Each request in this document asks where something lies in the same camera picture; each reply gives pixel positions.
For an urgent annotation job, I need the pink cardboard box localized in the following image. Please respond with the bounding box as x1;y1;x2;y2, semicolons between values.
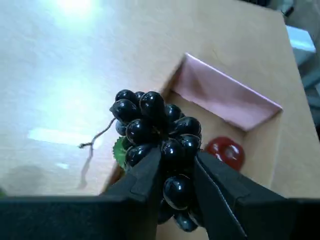
99;51;285;240

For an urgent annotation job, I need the white storage box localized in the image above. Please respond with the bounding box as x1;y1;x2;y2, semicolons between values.
285;24;317;55

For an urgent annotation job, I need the black toy grapes bunch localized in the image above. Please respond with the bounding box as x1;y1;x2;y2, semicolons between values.
78;89;203;233

